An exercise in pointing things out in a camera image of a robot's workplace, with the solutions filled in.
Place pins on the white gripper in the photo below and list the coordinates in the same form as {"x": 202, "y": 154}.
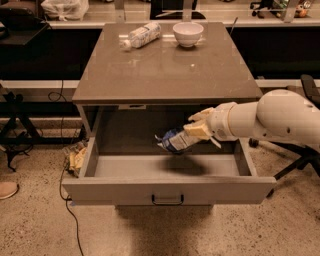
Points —
{"x": 218, "y": 122}

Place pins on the blue chip bag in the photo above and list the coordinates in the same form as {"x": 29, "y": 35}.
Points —
{"x": 176, "y": 141}

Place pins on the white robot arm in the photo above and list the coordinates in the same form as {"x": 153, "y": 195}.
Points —
{"x": 278, "y": 116}

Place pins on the grey cabinet with glass top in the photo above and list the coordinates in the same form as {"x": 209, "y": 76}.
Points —
{"x": 162, "y": 72}

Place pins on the open grey top drawer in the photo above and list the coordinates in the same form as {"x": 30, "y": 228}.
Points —
{"x": 124, "y": 165}

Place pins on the white plastic bag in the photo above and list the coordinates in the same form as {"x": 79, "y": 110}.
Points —
{"x": 64, "y": 10}

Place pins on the white ceramic bowl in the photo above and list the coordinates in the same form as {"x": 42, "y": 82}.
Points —
{"x": 187, "y": 34}

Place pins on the clear plastic water bottle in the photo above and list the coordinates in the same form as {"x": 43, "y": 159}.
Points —
{"x": 141, "y": 36}

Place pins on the black office chair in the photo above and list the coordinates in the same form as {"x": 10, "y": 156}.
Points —
{"x": 307, "y": 155}

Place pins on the yellow crumpled wrappers on floor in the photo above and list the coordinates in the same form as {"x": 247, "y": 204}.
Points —
{"x": 74, "y": 157}

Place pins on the black metal stand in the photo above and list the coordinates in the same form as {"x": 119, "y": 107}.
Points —
{"x": 19, "y": 133}

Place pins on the pink shoe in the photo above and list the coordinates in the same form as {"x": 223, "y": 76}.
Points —
{"x": 8, "y": 189}

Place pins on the black drawer handle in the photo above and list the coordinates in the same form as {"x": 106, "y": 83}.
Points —
{"x": 167, "y": 201}

